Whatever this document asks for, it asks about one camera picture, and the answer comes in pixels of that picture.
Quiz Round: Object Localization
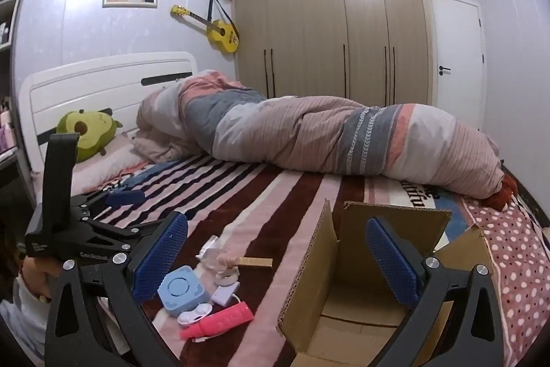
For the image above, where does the beige wardrobe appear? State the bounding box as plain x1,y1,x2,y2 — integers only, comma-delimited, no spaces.
232,0,432,106

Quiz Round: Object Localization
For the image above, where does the white shelf unit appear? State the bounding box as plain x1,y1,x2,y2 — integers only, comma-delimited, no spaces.
0,0,20,161

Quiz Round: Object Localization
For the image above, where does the pink cylindrical bottle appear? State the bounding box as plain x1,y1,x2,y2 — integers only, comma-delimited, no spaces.
180,302,254,340

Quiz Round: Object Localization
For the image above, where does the person's left hand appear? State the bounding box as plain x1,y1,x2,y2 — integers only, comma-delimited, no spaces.
21,256,63,300

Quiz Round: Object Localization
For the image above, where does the white door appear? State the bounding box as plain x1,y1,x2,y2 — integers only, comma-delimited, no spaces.
432,0,485,129

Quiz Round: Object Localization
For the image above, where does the gold rectangular bar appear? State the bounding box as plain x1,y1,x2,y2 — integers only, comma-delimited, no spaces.
234,256,273,268

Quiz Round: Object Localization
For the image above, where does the striped fleece blanket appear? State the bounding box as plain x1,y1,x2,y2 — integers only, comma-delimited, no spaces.
95,155,467,366

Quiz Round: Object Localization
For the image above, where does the white contact lens case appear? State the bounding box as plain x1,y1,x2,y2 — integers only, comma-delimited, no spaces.
177,303,212,327

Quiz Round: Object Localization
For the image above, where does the cardboard box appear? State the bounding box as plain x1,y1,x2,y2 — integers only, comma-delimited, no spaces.
278,202,495,366

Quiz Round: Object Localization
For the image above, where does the yellow ukulele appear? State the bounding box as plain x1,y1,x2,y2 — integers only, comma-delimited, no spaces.
170,0,240,54

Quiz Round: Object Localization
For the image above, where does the white plastic wrapper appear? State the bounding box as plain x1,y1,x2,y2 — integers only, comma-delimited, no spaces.
196,236,230,266

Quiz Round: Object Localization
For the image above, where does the pink pillow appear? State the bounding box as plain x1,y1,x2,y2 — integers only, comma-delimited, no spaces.
72,134,148,195

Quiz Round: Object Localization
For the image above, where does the light blue square case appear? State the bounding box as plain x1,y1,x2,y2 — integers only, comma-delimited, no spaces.
157,266,211,317

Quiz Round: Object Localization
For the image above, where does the white charger with cable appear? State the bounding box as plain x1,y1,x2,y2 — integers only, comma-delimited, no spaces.
211,281,241,307

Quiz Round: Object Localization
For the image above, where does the polka dot bedsheet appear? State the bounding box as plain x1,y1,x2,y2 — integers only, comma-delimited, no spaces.
462,197,549,366

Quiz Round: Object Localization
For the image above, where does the white bed headboard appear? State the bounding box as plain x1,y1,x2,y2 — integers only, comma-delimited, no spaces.
18,51,198,172

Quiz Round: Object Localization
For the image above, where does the red plush toy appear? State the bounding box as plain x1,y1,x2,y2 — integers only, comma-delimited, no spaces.
480,172,518,212

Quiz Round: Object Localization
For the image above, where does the rolled striped duvet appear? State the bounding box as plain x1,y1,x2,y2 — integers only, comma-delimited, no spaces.
132,71,505,199

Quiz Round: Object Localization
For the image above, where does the avocado plush toy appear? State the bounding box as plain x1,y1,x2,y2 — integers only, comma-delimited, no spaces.
56,110,122,163

